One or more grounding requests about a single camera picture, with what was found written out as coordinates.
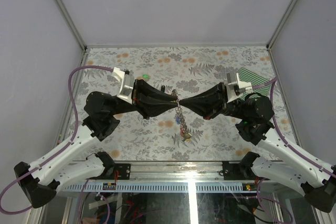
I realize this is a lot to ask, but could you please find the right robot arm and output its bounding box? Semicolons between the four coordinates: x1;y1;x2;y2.
180;83;335;213

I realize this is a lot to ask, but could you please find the purple cable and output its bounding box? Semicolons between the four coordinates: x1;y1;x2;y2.
251;78;336;175
0;66;115;214

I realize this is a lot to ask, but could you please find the green striped cloth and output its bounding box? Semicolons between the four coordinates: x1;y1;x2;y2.
238;68;271;96

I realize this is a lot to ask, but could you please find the aluminium front rail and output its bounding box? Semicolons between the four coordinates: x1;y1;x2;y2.
62;161;256;194

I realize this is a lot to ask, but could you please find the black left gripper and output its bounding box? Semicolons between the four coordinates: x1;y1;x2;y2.
109;79;179;120

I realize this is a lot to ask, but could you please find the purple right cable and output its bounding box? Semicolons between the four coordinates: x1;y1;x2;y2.
251;78;336;175

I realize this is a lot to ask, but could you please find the floral table mat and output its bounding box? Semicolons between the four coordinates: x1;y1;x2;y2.
75;46;276;161

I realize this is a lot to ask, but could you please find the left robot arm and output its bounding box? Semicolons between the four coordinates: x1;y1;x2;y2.
14;80;177;208

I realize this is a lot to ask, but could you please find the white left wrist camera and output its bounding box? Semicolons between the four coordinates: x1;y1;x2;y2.
112;67;135;104

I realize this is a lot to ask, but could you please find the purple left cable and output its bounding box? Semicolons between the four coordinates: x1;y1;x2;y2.
0;66;115;214

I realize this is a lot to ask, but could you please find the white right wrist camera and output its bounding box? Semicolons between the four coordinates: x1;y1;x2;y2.
225;72;253;103

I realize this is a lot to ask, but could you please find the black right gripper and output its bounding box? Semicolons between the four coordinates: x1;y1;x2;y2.
180;82;248;120

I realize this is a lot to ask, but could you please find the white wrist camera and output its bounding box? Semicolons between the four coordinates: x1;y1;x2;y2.
112;67;135;104
225;72;253;103

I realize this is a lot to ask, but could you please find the green key tag far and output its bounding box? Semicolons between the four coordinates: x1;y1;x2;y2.
142;74;150;81

